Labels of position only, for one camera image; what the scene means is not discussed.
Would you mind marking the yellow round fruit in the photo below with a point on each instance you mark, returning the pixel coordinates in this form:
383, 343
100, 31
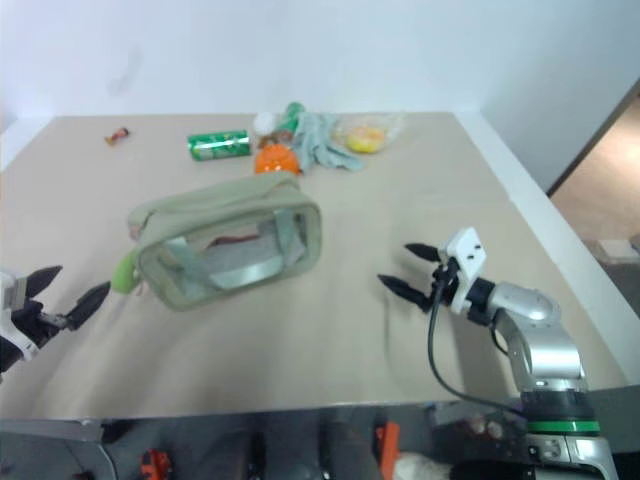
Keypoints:
366, 139

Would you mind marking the small beige box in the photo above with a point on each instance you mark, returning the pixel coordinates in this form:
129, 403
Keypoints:
617, 248

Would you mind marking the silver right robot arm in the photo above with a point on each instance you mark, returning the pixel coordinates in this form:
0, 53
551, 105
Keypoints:
545, 345

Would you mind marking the white fuzzy object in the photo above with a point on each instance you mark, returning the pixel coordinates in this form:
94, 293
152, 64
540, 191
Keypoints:
420, 467

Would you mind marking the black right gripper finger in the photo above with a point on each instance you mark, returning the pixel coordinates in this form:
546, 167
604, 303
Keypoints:
407, 293
425, 251

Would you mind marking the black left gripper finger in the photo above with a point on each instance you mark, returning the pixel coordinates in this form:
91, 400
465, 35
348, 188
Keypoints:
85, 307
42, 280

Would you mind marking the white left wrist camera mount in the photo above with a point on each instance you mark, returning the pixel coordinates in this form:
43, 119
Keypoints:
24, 350

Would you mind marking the small brown orange candy wrapper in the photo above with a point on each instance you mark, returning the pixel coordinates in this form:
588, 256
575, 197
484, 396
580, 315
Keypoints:
117, 135

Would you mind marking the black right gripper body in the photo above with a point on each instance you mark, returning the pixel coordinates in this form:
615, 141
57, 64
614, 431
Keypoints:
442, 285

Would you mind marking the grey-green crumpled cloth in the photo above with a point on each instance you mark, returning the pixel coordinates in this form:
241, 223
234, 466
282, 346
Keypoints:
320, 145

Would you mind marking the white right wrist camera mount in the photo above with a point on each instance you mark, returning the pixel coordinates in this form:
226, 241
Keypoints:
467, 260

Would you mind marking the clear beige toiletry bag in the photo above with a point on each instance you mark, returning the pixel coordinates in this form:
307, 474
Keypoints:
235, 200

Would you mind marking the green bottle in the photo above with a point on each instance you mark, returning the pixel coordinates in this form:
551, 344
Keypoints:
294, 116

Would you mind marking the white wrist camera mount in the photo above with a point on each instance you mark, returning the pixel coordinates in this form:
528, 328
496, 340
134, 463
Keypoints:
467, 260
24, 350

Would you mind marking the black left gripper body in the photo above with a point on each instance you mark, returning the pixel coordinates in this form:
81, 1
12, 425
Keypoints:
37, 322

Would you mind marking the small brown snack packet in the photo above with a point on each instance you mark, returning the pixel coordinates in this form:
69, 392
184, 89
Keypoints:
276, 137

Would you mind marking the orange spiky ball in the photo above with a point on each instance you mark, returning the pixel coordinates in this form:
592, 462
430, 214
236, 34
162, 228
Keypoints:
276, 160

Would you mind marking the green soda can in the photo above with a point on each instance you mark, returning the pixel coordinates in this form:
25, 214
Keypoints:
220, 145

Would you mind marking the white round ball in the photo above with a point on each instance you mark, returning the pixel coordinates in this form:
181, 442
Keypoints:
264, 122

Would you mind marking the orange clamp tool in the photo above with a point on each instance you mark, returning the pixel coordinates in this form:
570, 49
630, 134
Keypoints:
389, 442
156, 462

